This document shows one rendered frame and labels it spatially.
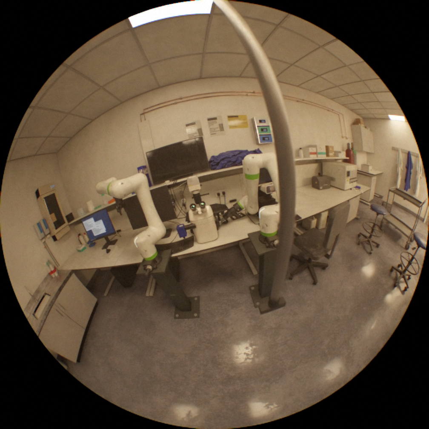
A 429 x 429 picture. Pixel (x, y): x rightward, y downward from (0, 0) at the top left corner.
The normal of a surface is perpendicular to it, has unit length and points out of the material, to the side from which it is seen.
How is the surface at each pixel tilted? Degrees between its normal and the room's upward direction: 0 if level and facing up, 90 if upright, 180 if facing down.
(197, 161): 86
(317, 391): 0
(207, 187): 90
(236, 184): 90
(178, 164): 86
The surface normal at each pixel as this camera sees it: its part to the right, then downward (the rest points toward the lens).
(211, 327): -0.20, -0.89
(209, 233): 0.15, 0.40
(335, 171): -0.97, 0.25
